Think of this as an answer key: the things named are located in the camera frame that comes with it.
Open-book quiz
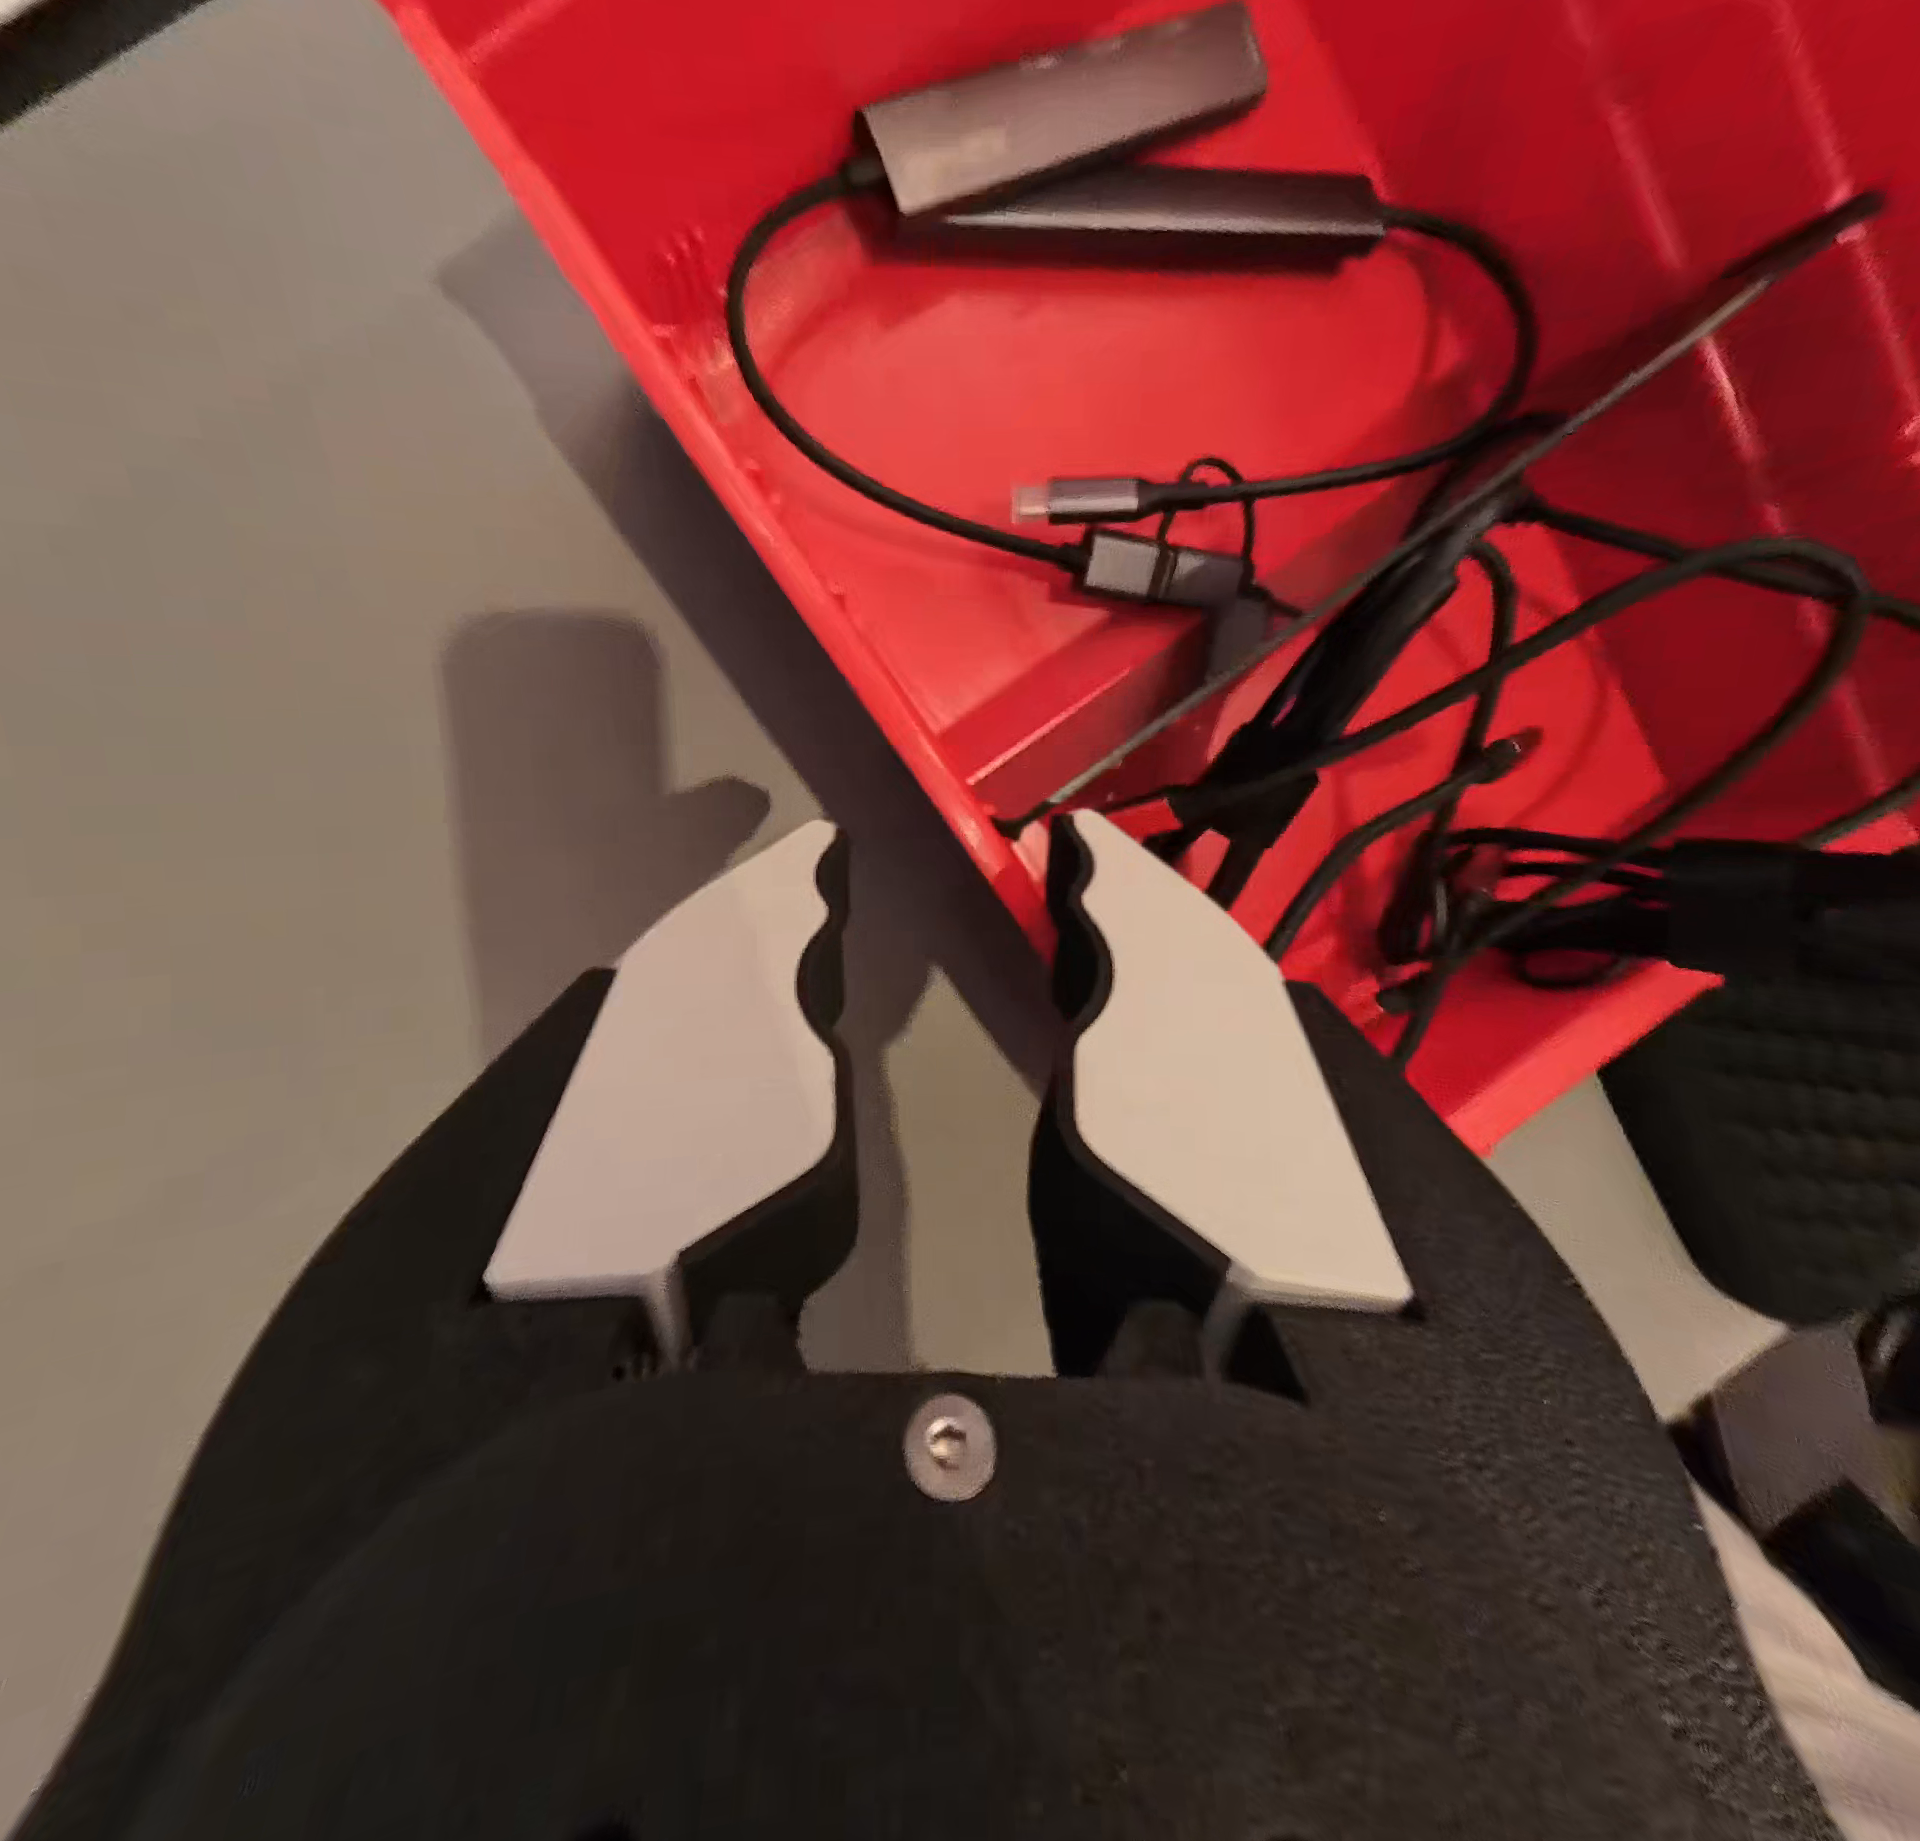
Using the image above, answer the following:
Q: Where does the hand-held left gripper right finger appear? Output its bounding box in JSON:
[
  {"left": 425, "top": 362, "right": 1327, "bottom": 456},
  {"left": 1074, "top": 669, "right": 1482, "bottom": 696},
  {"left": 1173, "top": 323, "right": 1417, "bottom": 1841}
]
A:
[{"left": 1029, "top": 810, "right": 1419, "bottom": 1376}]

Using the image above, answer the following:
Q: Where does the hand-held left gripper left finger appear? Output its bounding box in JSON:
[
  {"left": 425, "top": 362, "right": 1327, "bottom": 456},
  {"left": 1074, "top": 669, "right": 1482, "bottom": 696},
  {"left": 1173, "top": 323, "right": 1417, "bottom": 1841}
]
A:
[{"left": 479, "top": 818, "right": 860, "bottom": 1370}]

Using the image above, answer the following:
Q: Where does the red plastic bin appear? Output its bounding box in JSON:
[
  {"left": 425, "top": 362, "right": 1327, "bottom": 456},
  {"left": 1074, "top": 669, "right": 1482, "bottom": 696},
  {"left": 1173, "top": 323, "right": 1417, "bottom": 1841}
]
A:
[{"left": 322, "top": 0, "right": 1920, "bottom": 1154}]

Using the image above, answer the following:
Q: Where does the dark grey usb hub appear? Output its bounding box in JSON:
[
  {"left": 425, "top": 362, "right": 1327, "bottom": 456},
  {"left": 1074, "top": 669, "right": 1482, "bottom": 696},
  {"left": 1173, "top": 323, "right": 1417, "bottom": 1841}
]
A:
[
  {"left": 727, "top": 0, "right": 1272, "bottom": 614},
  {"left": 898, "top": 167, "right": 1539, "bottom": 524}
]

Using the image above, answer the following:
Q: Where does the white clothing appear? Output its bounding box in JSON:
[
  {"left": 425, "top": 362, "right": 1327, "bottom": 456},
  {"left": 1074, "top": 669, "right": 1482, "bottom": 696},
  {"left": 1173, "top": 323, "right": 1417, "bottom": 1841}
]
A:
[{"left": 1686, "top": 1480, "right": 1920, "bottom": 1841}]

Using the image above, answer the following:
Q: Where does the thick black cable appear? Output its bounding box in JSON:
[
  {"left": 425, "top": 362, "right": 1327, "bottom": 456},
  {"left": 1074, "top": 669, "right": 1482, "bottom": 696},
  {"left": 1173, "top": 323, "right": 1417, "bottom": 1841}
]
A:
[{"left": 1259, "top": 415, "right": 1920, "bottom": 1063}]

